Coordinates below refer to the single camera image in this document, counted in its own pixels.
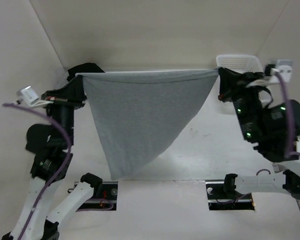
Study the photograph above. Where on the grey tank top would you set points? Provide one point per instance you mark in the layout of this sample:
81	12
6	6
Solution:
138	115

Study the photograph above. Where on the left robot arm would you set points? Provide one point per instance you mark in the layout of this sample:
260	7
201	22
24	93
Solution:
51	145

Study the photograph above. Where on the white plastic basket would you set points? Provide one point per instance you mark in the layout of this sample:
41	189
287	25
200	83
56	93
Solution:
240	63

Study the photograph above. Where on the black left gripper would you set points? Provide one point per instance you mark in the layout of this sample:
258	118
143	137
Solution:
72	93

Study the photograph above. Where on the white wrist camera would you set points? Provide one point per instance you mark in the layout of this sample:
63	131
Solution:
28	97
282	66

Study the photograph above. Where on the folded black tank top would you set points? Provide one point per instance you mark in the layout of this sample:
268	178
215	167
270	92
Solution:
88	67

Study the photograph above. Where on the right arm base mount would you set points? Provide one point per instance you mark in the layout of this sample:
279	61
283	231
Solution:
218	200

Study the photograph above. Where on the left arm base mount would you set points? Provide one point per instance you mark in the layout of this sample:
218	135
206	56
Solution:
102	200

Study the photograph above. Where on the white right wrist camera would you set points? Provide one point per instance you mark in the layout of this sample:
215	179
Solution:
282	66

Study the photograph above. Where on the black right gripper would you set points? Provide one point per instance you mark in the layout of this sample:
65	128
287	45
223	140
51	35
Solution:
230	82

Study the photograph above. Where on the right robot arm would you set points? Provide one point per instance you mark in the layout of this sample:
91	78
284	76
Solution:
273	130

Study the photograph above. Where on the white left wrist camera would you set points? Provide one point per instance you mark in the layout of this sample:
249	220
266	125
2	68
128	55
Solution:
28	97

